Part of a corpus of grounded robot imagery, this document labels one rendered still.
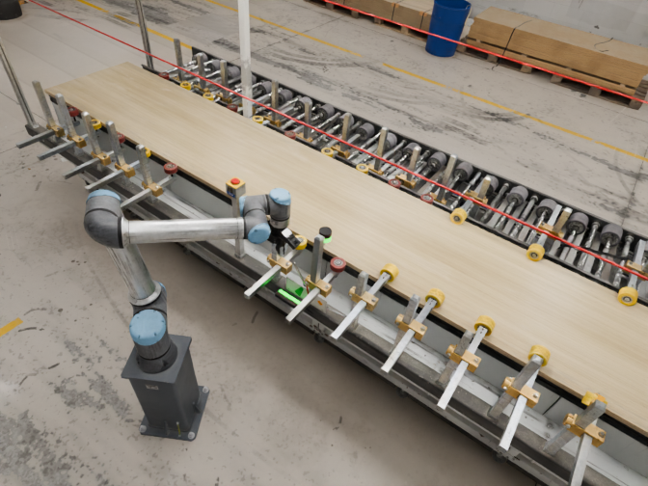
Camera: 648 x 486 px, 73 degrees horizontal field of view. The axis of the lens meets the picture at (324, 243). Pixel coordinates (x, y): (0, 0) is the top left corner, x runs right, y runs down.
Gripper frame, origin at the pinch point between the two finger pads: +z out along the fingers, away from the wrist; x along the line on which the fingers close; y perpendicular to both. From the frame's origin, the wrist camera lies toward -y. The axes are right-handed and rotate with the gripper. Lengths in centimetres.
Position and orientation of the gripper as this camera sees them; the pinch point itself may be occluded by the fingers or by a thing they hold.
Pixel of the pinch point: (283, 256)
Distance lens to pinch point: 211.8
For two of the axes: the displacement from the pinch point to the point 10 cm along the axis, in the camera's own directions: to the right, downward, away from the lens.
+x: -5.8, 5.4, -6.1
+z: -0.8, 7.1, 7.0
